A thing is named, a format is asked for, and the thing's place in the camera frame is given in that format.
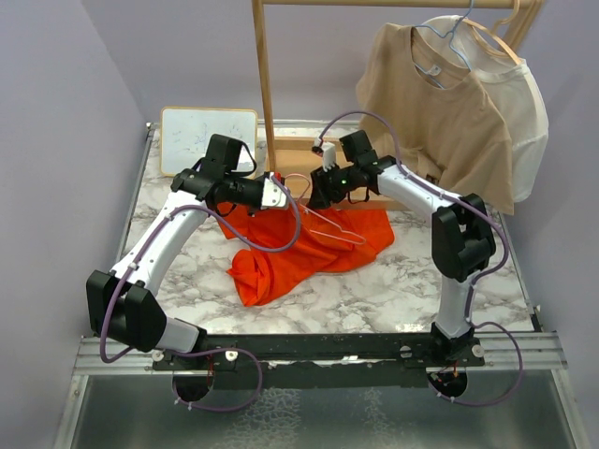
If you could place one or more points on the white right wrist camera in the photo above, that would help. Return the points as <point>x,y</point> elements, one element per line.
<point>327,152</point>

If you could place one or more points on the black mounting rail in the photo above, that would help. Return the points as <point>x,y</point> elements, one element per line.
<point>306,361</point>

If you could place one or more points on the aluminium table frame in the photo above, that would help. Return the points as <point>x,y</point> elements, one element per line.
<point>448,384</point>

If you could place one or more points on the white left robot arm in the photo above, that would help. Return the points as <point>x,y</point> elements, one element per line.
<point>122,302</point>

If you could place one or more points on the blue wire hanger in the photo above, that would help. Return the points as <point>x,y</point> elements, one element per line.
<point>449,35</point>

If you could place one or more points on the beige t-shirt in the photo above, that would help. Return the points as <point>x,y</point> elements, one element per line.
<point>436,116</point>

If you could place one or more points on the small whiteboard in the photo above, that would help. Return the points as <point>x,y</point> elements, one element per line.
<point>185,134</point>

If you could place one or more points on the orange t-shirt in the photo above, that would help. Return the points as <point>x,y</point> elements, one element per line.
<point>261,277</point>

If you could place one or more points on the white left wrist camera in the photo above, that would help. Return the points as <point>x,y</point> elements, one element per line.
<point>273,192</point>

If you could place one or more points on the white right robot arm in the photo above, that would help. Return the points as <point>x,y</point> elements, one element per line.
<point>461,236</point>

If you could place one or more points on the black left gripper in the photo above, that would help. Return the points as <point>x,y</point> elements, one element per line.
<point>261,182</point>

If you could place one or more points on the white t-shirt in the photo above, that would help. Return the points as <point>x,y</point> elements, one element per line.
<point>514,92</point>

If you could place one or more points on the wooden hanger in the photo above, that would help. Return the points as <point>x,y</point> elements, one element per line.
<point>488,39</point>

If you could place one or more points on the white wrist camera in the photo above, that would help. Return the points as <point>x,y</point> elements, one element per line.
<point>327,152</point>
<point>273,192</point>

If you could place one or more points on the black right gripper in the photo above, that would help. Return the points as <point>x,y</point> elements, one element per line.
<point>323,191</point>

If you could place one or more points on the wooden clothes rack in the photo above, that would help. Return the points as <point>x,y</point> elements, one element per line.
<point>290,154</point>

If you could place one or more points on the pink wire hanger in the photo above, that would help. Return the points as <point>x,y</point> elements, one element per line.
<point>342,234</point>

